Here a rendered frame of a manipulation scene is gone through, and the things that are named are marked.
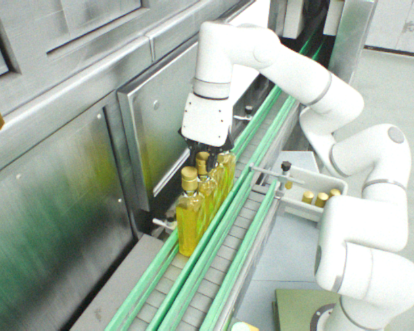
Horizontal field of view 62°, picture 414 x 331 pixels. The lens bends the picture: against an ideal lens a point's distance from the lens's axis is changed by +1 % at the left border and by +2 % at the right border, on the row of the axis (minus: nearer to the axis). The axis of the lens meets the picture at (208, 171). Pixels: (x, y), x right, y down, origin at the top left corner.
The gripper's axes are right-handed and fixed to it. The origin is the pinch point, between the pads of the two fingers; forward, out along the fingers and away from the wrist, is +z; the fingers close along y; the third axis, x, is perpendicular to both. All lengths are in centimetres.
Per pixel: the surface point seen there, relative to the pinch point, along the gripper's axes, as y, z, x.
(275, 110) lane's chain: -2, 7, 76
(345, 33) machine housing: 14, -24, 106
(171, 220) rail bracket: -4.7, 16.9, -3.5
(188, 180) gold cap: 0.4, 2.0, -7.1
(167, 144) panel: -12.9, 2.2, 5.9
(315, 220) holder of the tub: 27, 28, 36
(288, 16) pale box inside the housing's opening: -15, -27, 117
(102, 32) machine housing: -15.8, -25.1, -14.0
